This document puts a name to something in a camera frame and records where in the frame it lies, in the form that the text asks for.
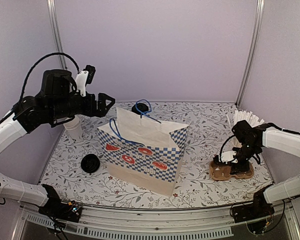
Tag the left aluminium frame post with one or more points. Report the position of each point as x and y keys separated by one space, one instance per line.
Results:
x=52 y=13

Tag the aluminium frame post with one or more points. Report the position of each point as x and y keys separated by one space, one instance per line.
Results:
x=260 y=5
x=52 y=13

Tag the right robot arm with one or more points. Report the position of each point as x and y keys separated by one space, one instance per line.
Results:
x=267 y=135

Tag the stack of white paper cups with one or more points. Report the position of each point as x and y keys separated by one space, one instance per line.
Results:
x=74 y=128

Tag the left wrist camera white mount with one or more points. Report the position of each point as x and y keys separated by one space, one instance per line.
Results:
x=84 y=78

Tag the brown cardboard cup carrier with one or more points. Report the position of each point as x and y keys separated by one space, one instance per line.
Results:
x=222 y=172

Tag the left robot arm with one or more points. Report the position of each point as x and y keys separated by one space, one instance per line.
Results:
x=60 y=99

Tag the checkered paper takeout bag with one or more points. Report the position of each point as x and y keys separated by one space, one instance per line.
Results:
x=143 y=150

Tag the floral patterned table mat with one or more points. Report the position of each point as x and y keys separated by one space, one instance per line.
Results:
x=207 y=134

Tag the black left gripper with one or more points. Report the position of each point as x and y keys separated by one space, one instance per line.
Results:
x=102 y=110

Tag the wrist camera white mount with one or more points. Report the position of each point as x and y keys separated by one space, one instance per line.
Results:
x=84 y=78
x=227 y=157

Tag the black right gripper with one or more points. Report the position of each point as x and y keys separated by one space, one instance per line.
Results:
x=245 y=167

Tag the grey slotted cable duct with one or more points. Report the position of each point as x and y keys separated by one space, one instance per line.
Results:
x=120 y=224

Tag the aluminium table edge rail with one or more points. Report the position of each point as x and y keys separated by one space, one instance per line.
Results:
x=284 y=219

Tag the black plastic cup lid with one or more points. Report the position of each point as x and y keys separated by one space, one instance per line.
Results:
x=140 y=108

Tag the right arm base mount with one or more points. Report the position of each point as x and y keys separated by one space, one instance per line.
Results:
x=259 y=208

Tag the stack of black cup lids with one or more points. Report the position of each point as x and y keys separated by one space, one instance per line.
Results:
x=90 y=163

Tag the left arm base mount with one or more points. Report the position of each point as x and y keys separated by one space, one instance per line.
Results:
x=70 y=211

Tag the bundle of white wrapped straws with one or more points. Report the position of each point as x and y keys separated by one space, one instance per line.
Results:
x=240 y=115

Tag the right aluminium frame post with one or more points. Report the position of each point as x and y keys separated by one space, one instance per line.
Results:
x=260 y=5

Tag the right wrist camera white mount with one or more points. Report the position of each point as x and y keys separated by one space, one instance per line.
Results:
x=227 y=157

